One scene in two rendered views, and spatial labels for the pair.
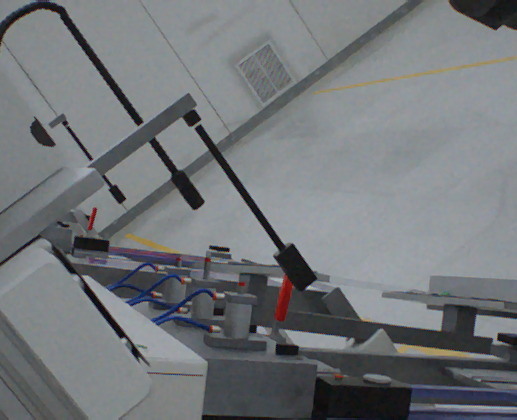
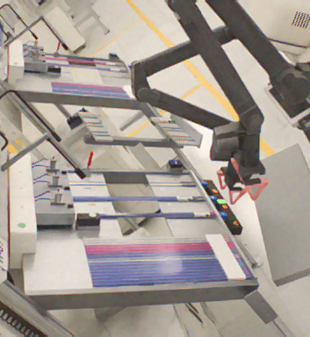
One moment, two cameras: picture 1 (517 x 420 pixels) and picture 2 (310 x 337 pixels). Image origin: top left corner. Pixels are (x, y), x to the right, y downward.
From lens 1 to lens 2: 106 cm
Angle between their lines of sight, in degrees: 24
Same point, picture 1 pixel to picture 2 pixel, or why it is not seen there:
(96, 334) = not seen: outside the picture
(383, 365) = (124, 174)
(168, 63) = not seen: outside the picture
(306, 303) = (133, 104)
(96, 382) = not seen: outside the picture
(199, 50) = not seen: outside the picture
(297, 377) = (70, 216)
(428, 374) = (140, 175)
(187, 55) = not seen: outside the picture
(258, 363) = (60, 213)
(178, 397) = (31, 239)
